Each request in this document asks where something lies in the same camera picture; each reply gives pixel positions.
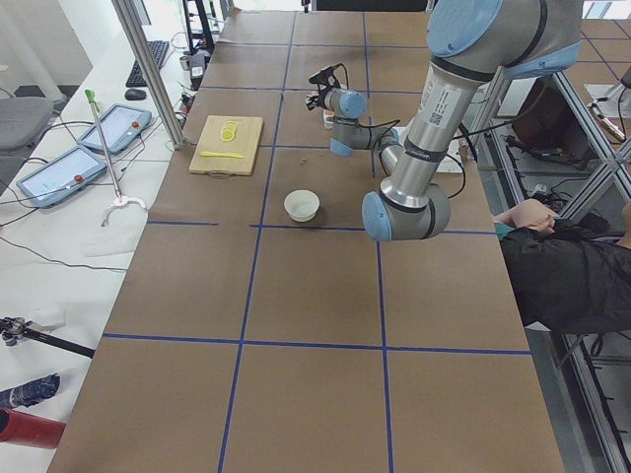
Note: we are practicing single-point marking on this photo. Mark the bamboo cutting board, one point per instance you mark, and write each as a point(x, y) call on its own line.
point(246, 142)

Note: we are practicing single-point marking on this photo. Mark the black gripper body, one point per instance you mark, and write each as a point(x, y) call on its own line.
point(320, 98)

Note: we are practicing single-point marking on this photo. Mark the reacher grabber stick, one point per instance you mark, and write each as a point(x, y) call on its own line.
point(120, 199)

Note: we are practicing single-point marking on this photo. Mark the teach pendant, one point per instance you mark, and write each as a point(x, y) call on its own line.
point(62, 177)
point(121, 124)

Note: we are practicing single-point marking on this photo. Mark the black computer mouse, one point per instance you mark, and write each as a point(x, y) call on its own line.
point(134, 94)

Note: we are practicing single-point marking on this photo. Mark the white bowl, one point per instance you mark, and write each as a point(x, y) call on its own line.
point(301, 205)

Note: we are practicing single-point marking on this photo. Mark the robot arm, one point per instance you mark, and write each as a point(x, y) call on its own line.
point(349, 134)
point(470, 41)

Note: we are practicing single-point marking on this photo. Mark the red cylinder bottle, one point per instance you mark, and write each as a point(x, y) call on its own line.
point(24, 429)

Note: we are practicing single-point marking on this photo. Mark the teach pendant near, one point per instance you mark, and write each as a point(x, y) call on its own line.
point(62, 177)

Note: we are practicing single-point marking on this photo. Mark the yellow plastic knife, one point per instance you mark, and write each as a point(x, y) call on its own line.
point(226, 155)

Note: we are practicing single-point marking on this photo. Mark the aluminium frame post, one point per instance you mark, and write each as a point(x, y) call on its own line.
point(132, 27)

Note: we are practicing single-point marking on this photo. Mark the teach pendant far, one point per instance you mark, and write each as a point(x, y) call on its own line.
point(121, 124)

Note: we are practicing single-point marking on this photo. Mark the seated person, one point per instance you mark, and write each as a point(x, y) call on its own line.
point(564, 277)

